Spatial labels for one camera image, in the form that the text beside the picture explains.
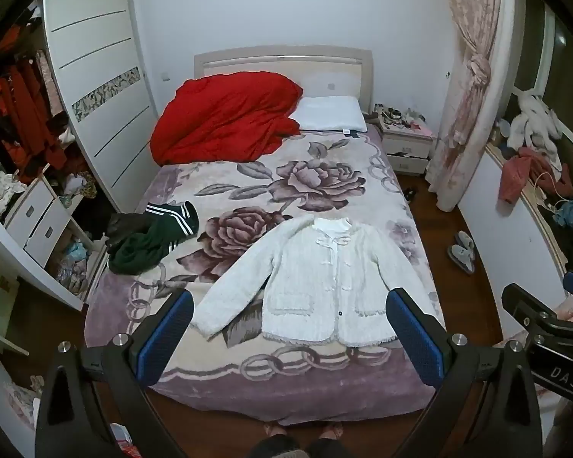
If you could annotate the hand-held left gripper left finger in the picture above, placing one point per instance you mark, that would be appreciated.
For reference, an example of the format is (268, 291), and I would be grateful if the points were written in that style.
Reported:
(172, 327)

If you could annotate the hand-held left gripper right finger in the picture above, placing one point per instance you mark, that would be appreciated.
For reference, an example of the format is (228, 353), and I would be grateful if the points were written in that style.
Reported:
(410, 329)

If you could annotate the white fuzzy jacket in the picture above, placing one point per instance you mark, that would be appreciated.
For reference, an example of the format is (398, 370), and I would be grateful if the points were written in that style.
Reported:
(310, 276)

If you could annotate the hanging red clothes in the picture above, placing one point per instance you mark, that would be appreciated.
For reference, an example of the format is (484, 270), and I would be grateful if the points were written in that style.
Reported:
(24, 105)

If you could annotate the green pants with white stripes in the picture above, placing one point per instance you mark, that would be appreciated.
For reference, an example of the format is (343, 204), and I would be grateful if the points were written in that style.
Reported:
(145, 248)

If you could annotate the grey slipper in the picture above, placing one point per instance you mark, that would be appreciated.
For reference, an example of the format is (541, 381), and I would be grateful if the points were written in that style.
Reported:
(460, 258)
(465, 241)

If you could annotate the dark brown garment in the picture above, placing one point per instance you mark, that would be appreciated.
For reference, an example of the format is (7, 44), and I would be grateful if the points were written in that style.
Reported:
(122, 224)

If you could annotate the person's right foot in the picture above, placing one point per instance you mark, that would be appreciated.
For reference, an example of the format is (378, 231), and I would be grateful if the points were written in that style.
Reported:
(331, 430)

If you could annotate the person's foot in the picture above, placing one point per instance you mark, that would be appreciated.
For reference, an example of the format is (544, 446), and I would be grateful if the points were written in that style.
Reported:
(274, 429)
(331, 430)

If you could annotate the small black floor item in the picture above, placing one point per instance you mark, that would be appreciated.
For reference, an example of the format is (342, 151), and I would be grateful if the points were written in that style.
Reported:
(410, 193)

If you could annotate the person's left foot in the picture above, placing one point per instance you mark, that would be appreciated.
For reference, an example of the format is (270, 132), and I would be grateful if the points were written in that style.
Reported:
(274, 429)

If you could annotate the white drawer unit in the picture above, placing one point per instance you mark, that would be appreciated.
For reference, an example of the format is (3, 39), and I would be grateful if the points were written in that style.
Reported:
(38, 224)

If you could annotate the white fluffy garment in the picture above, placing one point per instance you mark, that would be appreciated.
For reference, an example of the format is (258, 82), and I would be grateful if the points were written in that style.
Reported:
(535, 119)

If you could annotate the white nightstand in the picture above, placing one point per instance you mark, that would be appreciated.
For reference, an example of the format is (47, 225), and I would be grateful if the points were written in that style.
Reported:
(406, 148)

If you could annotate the clutter of small nightstand things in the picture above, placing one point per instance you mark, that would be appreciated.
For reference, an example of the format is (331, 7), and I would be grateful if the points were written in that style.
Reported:
(401, 115)

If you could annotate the red duvet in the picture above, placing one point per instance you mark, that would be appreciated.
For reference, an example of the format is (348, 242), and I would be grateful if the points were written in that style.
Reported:
(224, 114)

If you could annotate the white pillow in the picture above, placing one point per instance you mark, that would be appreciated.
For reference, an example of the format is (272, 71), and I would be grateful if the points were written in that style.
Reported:
(332, 113)

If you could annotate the pink floral curtain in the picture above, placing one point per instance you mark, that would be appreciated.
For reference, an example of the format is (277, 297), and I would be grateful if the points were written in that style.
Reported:
(472, 81)

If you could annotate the white wardrobe sliding door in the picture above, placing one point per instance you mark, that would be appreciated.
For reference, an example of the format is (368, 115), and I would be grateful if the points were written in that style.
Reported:
(100, 57)

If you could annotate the beige bed headboard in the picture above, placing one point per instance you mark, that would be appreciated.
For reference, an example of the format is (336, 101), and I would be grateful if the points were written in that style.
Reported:
(286, 64)

